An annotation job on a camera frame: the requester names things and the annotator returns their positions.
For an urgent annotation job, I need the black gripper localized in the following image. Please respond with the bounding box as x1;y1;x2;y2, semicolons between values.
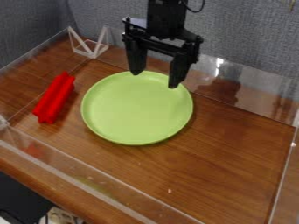
122;17;203;88

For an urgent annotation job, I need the green round plate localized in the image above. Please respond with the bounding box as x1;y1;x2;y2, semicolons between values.
80;71;194;145

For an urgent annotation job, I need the red block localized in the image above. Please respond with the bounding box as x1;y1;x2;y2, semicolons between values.
32;72;75;123

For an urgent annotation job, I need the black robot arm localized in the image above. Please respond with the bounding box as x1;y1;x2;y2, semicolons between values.
122;0;206;88

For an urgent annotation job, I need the white power strip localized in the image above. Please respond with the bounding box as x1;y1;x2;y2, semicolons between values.
38;206;86;224

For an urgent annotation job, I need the clear acrylic corner bracket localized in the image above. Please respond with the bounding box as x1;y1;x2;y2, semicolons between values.
68;26;110;59

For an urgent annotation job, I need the black cable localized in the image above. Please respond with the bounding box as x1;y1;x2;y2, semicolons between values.
179;0;207;14

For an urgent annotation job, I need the clear acrylic enclosure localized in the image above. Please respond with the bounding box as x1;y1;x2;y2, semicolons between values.
0;29;299;224

